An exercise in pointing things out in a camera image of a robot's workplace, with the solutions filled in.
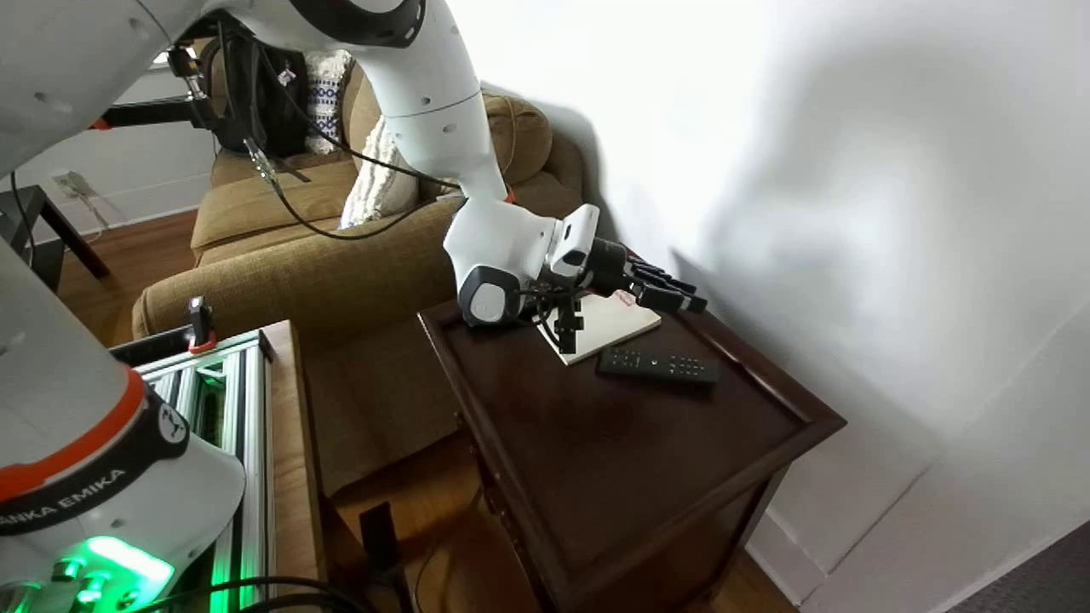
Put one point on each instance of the white patterned pillow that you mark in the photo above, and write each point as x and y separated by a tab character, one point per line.
379	186

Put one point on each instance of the white paperback book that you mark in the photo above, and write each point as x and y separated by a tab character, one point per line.
604	322

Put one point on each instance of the wrist camera white gray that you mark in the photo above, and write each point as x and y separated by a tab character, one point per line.
573	244

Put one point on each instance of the small black side table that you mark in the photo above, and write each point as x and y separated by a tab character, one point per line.
42	235

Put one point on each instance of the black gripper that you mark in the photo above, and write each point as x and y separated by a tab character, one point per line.
609	266

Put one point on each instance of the aluminum frame robot stand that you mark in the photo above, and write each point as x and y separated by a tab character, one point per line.
238	396

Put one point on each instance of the tan fabric couch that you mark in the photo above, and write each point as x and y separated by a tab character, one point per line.
271	250

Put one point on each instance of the dark brown wooden side table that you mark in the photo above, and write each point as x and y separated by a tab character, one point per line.
623	494

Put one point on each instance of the gray remote control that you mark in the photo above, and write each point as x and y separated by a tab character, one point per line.
668	370

